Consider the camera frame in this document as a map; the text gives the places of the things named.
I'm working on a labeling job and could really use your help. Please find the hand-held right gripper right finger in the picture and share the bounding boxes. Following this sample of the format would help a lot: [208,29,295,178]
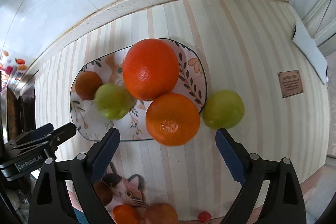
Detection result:
[215,128,307,224]

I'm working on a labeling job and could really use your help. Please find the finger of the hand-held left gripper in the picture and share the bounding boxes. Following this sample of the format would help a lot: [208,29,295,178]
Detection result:
[12,123,77,154]
[4,123,54,148]

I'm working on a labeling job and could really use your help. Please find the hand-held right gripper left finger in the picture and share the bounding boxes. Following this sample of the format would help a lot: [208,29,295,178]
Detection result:
[28,127,121,224]

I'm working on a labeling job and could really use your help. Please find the green apple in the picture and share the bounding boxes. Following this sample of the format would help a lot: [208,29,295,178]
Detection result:
[94,83,137,120]
[202,90,245,130]

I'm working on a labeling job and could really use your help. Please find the small red fruit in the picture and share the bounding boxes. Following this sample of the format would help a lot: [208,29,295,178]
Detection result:
[198,211,213,223]

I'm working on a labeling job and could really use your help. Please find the brown kiwi front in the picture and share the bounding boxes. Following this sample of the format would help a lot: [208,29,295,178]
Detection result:
[143,203,179,224]

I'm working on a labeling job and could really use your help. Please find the floral cat print plate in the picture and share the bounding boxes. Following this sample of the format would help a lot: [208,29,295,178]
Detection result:
[70,38,208,142]

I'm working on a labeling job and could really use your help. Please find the brown pear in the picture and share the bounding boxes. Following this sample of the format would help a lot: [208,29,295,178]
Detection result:
[75,71,103,101]

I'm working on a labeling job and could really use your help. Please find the large orange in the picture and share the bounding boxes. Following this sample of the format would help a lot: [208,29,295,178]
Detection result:
[122,39,180,101]

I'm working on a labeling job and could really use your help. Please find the patterned glass door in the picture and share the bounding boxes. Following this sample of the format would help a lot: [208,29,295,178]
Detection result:
[324,53,336,159]

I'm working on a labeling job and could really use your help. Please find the striped cat print mat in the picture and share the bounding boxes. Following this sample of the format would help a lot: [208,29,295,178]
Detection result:
[34,0,328,224]

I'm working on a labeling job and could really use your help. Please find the white folded paper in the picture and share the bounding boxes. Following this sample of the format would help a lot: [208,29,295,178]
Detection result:
[292,21,330,85]

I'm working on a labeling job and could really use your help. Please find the colourful wall stickers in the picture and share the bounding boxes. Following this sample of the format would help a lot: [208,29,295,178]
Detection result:
[0,50,28,78]

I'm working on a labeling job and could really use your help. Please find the white door frame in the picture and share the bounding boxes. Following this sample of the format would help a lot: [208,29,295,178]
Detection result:
[290,0,336,56]

